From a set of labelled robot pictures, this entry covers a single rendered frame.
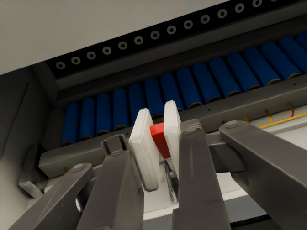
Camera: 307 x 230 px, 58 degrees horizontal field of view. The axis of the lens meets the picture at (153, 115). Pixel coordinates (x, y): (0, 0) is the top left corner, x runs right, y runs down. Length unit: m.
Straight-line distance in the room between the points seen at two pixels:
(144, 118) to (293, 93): 0.16
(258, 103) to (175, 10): 0.13
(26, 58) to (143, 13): 0.08
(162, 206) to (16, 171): 0.15
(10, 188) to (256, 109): 0.24
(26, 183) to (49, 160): 0.03
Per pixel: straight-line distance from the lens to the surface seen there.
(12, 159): 0.31
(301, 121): 0.28
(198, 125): 0.15
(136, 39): 0.35
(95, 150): 0.28
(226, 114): 0.27
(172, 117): 0.15
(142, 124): 0.16
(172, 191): 0.23
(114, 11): 0.18
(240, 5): 0.36
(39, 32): 0.19
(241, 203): 0.25
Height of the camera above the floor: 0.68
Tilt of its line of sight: 26 degrees down
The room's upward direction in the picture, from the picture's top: 19 degrees counter-clockwise
